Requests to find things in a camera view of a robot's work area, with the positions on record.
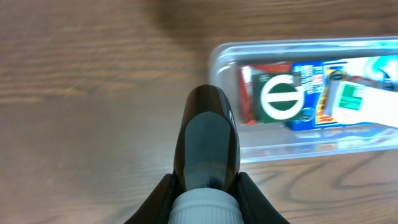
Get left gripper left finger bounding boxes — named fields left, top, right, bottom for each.
left=124, top=173, right=180, bottom=224

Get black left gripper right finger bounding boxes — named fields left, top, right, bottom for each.
left=232, top=172, right=290, bottom=224

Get small black bottle white cap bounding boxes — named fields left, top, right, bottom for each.
left=169, top=85, right=243, bottom=224

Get dark green round-logo packet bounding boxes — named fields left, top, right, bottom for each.
left=252, top=72, right=305, bottom=124

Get red orange packet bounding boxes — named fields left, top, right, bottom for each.
left=238, top=61, right=292, bottom=125

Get blue Kool Fever box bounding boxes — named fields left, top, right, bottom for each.
left=284, top=55, right=398, bottom=131

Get white green medicine box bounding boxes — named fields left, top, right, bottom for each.
left=324, top=81, right=397, bottom=128

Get clear plastic container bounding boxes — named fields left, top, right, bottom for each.
left=209, top=36, right=397, bottom=163

